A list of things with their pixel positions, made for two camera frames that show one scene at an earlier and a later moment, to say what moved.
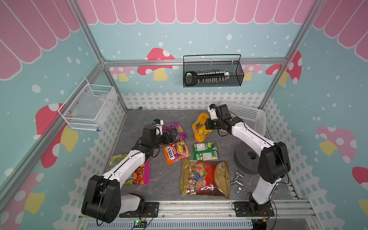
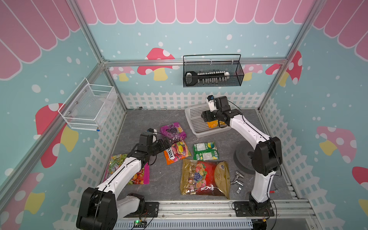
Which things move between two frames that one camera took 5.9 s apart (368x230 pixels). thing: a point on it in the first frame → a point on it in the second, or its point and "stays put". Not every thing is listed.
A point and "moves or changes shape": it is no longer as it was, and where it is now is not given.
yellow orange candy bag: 199,127 moves or changes shape
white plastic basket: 255,118 → 199,127
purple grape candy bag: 182,134 stays put
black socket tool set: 191,78 stays put
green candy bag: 205,151 stays put
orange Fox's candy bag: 176,151 stays put
